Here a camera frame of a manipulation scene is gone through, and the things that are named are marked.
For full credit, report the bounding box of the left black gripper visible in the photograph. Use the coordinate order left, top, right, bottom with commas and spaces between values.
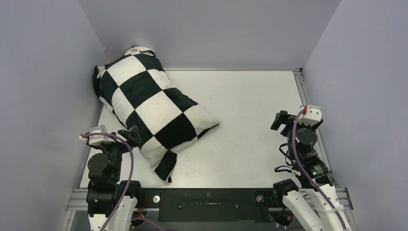
96, 125, 140, 182

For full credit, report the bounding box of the black and white checkered pillowcase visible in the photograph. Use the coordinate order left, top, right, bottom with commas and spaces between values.
92, 47, 219, 183

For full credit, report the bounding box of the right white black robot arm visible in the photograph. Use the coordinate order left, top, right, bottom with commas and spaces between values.
271, 106, 352, 231

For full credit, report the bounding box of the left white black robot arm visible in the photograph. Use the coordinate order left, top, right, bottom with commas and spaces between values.
80, 125, 147, 231

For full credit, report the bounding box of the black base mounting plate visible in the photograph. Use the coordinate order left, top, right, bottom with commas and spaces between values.
142, 188, 283, 222

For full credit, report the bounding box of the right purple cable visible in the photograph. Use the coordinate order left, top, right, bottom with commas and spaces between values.
292, 108, 348, 231

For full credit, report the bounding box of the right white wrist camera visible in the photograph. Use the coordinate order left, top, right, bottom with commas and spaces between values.
298, 104, 322, 126

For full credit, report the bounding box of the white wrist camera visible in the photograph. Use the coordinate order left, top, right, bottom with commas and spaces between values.
79, 125, 114, 147
298, 104, 322, 126

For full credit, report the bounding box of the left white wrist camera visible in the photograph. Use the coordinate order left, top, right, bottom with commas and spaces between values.
79, 125, 114, 147

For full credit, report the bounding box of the aluminium frame rail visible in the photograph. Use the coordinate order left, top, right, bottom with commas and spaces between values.
60, 68, 357, 231

